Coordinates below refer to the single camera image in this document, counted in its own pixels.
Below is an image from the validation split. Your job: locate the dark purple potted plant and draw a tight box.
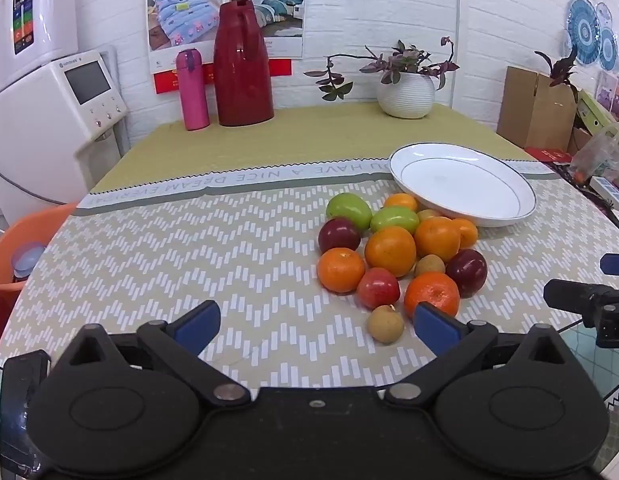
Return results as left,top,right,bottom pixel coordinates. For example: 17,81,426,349
535,44,579,102

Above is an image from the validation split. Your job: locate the red envelope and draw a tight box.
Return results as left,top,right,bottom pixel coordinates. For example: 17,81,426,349
524,148,572,164

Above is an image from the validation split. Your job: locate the white water purifier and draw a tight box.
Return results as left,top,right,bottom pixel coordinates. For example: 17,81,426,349
0,0,78,92

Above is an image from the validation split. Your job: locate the green mango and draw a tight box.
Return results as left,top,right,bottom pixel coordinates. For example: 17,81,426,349
370,206,420,234
326,193,372,233

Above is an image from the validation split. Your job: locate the white ribbed plant pot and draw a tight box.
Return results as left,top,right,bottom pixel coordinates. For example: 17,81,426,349
377,73,435,119

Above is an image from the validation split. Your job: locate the white power strip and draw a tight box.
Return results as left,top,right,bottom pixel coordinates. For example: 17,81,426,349
589,177,619,211

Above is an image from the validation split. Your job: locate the white water dispenser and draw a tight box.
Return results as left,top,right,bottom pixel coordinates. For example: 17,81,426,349
0,50,128,224

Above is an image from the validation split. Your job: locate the purple green trailing plant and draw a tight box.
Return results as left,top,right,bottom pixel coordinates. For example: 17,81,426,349
304,36,460,102

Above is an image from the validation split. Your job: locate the small orange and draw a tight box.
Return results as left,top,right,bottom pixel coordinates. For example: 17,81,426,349
383,193,419,212
451,218,479,249

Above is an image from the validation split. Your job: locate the clear plastic bag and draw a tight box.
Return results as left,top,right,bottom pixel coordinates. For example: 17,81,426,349
569,132,619,184

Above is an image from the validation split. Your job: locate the bedding advertisement poster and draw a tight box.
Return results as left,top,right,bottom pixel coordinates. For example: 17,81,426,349
144,0,308,96

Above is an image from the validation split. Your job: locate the red thermos jug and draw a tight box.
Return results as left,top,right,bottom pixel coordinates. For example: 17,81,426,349
213,0,274,127

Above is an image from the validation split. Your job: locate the large orange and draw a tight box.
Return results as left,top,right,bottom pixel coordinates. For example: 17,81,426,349
365,226,417,278

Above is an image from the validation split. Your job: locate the dark red plum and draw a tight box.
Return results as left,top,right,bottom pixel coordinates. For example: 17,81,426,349
318,217,361,254
446,249,487,298

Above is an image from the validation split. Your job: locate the orange plastic chair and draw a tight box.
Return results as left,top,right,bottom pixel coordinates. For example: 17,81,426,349
0,203,76,308

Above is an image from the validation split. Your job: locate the pink thermos bottle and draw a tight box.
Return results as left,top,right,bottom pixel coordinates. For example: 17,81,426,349
176,49,210,131

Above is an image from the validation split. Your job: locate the small brown longan front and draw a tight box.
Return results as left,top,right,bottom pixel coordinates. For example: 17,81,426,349
367,304,405,344

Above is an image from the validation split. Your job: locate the patterned tablecloth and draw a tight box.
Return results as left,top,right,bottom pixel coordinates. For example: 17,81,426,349
0,102,619,470

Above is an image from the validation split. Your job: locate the green cardboard box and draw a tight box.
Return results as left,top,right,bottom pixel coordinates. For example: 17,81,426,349
576,90,619,136

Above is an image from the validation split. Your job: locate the mandarin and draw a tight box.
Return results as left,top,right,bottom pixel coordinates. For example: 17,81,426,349
403,272,460,318

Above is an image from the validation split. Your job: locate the red apple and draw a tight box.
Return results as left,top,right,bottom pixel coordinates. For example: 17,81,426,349
356,268,401,310

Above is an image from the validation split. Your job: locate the yellow red small fruit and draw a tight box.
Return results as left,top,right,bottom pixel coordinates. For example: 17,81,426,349
418,209,442,222

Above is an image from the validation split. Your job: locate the brown cardboard box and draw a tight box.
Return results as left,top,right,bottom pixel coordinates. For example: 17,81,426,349
496,66,576,152

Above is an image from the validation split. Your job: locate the blue round wall decoration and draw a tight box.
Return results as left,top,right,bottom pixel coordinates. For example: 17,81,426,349
565,0,601,66

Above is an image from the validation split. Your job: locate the white porcelain plate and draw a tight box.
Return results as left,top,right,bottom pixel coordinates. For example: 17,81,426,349
389,142,537,228

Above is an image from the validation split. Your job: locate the small orange back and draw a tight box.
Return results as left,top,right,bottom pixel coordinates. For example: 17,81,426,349
383,193,419,212

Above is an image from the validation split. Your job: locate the small brown longan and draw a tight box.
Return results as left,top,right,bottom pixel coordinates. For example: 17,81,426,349
367,304,405,344
413,255,446,278

